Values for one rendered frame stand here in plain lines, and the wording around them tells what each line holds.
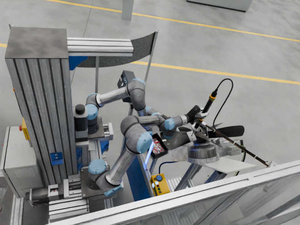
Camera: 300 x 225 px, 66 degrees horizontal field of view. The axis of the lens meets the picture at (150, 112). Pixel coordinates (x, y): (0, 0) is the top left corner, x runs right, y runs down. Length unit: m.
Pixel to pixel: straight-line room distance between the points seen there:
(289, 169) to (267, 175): 0.10
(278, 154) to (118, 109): 2.59
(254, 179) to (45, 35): 1.08
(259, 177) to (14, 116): 3.25
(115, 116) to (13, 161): 2.06
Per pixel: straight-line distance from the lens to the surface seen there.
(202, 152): 1.97
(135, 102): 1.76
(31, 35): 1.27
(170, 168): 3.18
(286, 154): 4.28
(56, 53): 1.14
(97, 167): 1.61
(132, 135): 1.33
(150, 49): 3.85
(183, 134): 1.99
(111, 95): 1.92
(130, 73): 2.31
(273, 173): 0.94
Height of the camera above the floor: 2.68
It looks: 47 degrees down
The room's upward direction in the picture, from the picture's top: 16 degrees clockwise
